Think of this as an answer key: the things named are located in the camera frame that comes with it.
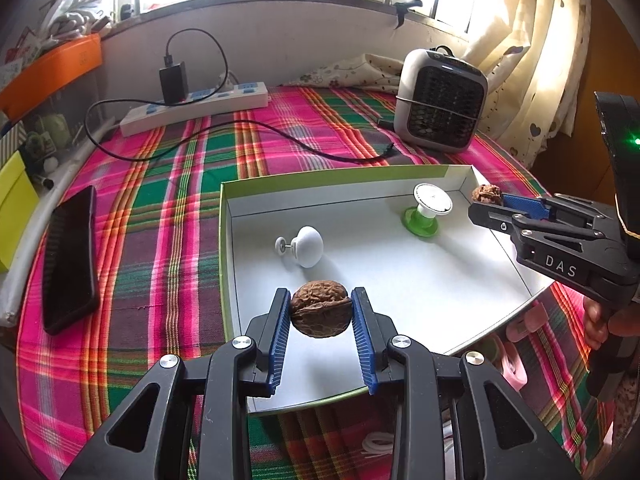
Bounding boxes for pink clip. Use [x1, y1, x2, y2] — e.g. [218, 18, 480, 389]
[507, 302, 551, 341]

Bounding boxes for floral cream cloth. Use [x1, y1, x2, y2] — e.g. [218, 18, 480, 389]
[290, 52, 406, 93]

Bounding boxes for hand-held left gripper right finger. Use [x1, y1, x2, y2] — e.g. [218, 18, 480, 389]
[351, 287, 583, 480]

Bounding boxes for yellow green box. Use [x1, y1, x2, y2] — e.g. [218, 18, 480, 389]
[0, 152, 40, 273]

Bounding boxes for black charging cable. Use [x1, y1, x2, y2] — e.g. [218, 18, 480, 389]
[84, 29, 398, 165]

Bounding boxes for pitted light brown walnut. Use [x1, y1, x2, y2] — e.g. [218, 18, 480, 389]
[471, 184, 505, 207]

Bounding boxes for dark wrinkled walnut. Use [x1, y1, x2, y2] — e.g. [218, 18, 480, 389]
[291, 281, 353, 339]

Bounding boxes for orange plastic bin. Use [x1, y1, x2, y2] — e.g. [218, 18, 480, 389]
[0, 34, 103, 121]

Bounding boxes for white usb cable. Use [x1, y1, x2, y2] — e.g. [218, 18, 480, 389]
[361, 432, 396, 458]

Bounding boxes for black smartphone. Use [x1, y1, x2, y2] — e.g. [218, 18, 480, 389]
[42, 185, 99, 336]

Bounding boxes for yellow rubber band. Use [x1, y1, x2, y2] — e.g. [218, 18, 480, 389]
[614, 195, 640, 241]

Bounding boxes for black charger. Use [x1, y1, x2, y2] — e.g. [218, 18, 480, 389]
[159, 62, 190, 106]

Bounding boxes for pink toy with green pads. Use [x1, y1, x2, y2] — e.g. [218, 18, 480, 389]
[482, 335, 528, 391]

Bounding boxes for white cardboard box green sides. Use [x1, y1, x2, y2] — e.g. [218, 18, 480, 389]
[218, 164, 556, 415]

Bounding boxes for white round knob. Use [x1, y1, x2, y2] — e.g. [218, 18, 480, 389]
[274, 226, 324, 267]

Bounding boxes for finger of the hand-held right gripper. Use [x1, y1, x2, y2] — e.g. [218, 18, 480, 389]
[468, 203, 608, 252]
[501, 193, 608, 224]

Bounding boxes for white power strip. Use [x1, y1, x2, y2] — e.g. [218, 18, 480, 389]
[120, 81, 269, 137]

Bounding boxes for grey desktop heater fan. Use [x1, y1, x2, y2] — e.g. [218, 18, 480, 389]
[393, 47, 488, 152]

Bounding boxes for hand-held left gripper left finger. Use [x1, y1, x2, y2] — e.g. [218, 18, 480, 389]
[60, 287, 293, 480]

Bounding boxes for person's right hand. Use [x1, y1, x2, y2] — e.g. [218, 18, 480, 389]
[582, 297, 640, 350]

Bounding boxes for black clip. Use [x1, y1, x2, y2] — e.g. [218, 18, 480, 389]
[392, 0, 421, 28]

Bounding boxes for white plastic tube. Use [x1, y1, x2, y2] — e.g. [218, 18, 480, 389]
[0, 120, 116, 328]

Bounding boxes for cream heart print curtain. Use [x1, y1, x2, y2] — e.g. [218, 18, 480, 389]
[465, 0, 596, 161]

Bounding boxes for green and white suction knob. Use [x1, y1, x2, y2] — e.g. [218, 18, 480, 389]
[403, 182, 454, 237]

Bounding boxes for plaid tablecloth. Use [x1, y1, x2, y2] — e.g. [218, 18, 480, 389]
[15, 85, 616, 480]

